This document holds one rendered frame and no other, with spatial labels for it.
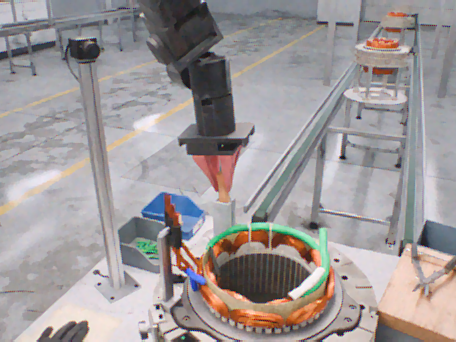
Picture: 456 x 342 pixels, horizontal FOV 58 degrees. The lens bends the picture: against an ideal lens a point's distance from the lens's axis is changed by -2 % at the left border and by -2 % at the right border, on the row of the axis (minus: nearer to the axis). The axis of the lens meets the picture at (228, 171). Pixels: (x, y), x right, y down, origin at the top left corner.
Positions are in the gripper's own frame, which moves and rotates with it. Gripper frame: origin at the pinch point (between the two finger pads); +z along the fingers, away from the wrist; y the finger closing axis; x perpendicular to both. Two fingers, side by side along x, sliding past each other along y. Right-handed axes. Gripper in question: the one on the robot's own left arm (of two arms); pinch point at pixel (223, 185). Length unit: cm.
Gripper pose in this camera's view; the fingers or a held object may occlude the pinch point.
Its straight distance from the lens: 65.8
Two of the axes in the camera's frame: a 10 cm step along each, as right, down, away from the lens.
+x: -2.6, 4.3, -8.7
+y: -9.6, -0.2, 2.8
